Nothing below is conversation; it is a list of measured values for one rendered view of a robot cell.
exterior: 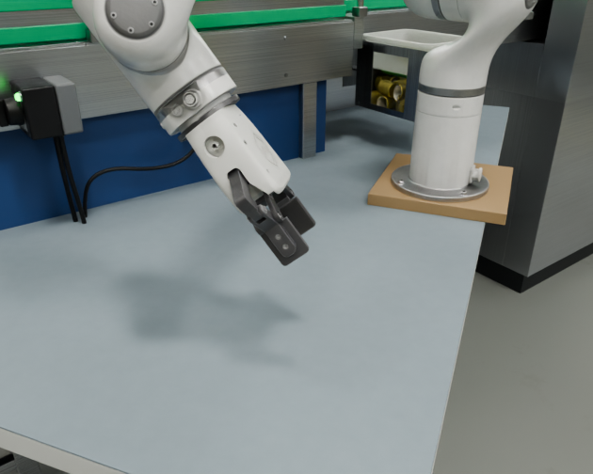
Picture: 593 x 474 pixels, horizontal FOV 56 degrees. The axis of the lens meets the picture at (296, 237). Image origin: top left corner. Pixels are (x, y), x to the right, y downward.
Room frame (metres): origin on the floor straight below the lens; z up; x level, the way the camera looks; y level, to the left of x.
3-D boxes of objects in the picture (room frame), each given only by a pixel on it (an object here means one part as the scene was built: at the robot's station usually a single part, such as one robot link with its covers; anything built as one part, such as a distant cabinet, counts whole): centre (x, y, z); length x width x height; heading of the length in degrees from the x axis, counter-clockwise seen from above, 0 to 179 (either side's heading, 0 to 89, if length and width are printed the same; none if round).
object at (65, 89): (0.90, 0.40, 0.96); 0.08 x 0.08 x 0.08; 37
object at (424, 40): (1.37, -0.28, 0.97); 0.22 x 0.17 x 0.09; 37
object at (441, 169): (1.05, -0.28, 0.87); 0.19 x 0.19 x 0.18
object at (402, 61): (1.39, -0.26, 0.92); 0.27 x 0.17 x 0.15; 37
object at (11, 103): (0.86, 0.45, 0.96); 0.04 x 0.03 x 0.04; 37
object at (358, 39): (1.39, -0.12, 1.02); 0.09 x 0.04 x 0.07; 37
